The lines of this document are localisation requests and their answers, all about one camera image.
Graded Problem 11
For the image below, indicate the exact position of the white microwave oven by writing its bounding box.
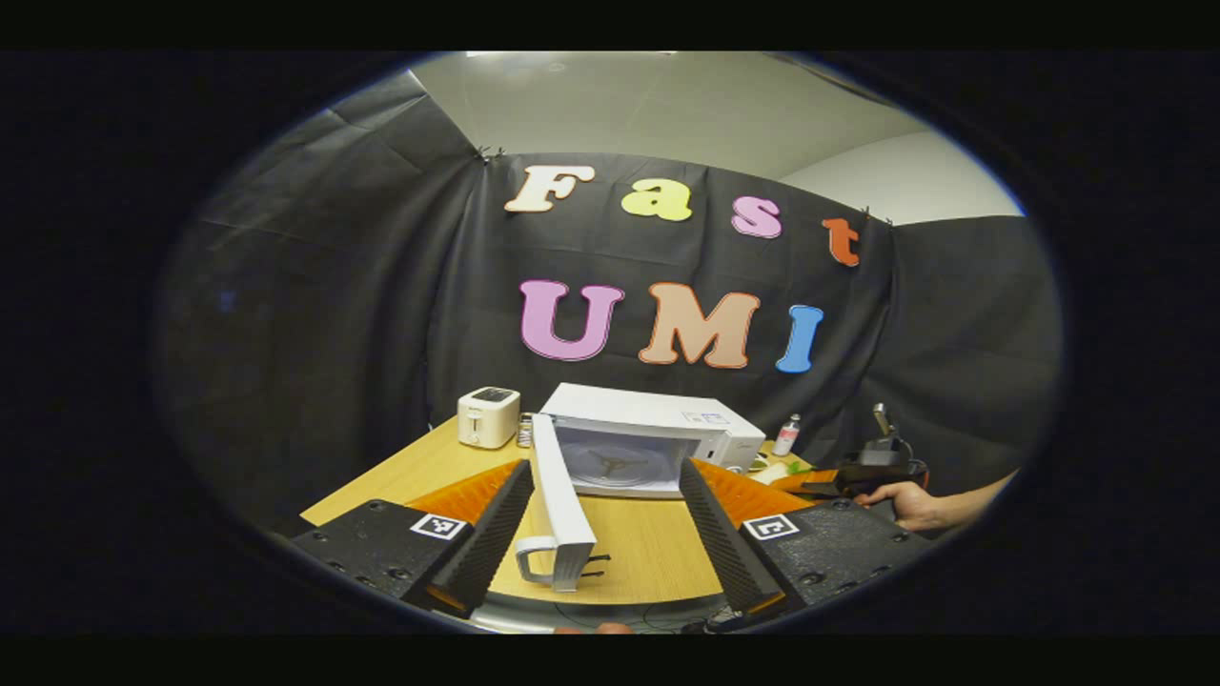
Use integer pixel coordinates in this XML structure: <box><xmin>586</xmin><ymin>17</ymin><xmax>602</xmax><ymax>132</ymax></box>
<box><xmin>515</xmin><ymin>383</ymin><xmax>766</xmax><ymax>594</ymax></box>

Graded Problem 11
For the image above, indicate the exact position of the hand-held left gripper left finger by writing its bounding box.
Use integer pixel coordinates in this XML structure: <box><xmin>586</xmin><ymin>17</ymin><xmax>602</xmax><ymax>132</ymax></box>
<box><xmin>291</xmin><ymin>459</ymin><xmax>535</xmax><ymax>618</ymax></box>

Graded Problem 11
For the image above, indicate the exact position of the black backdrop cloth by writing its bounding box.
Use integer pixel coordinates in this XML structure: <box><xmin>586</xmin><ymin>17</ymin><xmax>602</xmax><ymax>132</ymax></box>
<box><xmin>157</xmin><ymin>71</ymin><xmax>1064</xmax><ymax>535</ymax></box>

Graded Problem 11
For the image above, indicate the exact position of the white toaster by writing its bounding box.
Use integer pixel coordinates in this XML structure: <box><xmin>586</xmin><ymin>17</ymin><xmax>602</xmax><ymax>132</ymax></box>
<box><xmin>457</xmin><ymin>386</ymin><xmax>521</xmax><ymax>450</ymax></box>

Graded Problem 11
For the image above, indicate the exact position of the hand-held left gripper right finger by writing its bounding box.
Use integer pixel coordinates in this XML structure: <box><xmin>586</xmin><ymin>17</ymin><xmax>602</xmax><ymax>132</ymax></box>
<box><xmin>679</xmin><ymin>457</ymin><xmax>940</xmax><ymax>615</ymax></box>

